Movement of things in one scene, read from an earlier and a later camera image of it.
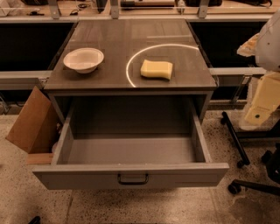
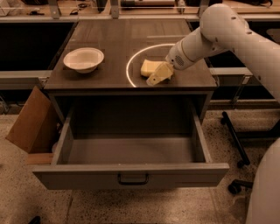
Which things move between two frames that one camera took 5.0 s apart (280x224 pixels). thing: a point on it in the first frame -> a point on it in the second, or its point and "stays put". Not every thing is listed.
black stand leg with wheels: [243, 161] stays put
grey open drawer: [138, 142] stays put
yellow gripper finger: [267, 99] -> [161, 73]
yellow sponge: [157, 69] stays put
